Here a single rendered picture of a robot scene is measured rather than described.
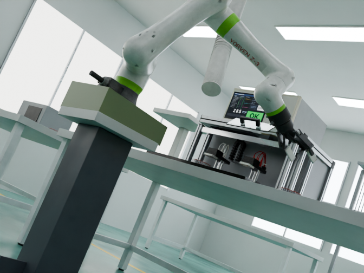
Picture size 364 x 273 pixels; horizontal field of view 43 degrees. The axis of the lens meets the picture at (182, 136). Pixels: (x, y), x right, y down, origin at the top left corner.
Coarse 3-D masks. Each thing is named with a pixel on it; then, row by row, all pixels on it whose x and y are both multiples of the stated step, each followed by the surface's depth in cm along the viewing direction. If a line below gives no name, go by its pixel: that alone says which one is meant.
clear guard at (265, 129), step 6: (234, 120) 231; (246, 120) 228; (240, 126) 222; (246, 126) 221; (252, 126) 220; (264, 126) 218; (270, 126) 217; (252, 132) 246; (258, 132) 241; (264, 132) 236; (270, 132) 232; (264, 138) 248; (270, 138) 243; (276, 138) 239
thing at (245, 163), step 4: (244, 156) 239; (244, 160) 238; (248, 160) 237; (252, 160) 235; (256, 160) 237; (244, 164) 235; (248, 164) 233; (252, 164) 234; (256, 164) 237; (252, 168) 243; (256, 168) 239; (260, 168) 240; (260, 172) 245; (264, 172) 244; (256, 180) 241
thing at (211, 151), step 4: (212, 148) 254; (204, 152) 253; (208, 152) 254; (212, 152) 253; (216, 152) 251; (220, 152) 254; (208, 156) 254; (212, 156) 249; (216, 156) 251; (220, 156) 254; (216, 160) 261; (224, 160) 257; (216, 164) 261; (228, 164) 260; (220, 168) 257
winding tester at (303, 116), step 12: (288, 96) 247; (300, 96) 243; (228, 108) 269; (288, 108) 244; (300, 108) 245; (264, 120) 251; (300, 120) 247; (312, 120) 257; (312, 132) 259; (324, 132) 270
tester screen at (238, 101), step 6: (234, 96) 270; (240, 96) 267; (246, 96) 264; (252, 96) 262; (234, 102) 268; (240, 102) 265; (246, 102) 263; (252, 102) 260; (240, 108) 264; (246, 108) 261; (240, 114) 262
